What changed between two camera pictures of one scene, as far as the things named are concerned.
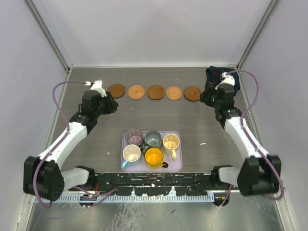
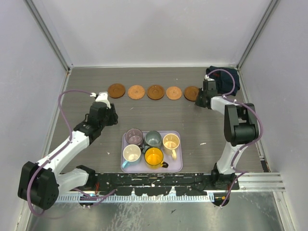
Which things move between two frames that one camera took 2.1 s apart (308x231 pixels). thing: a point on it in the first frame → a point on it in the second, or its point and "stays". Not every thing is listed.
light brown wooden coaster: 136,92 stays
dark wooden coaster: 116,90 stays
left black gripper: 111,104 → 113,116
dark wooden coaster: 155,92 stays
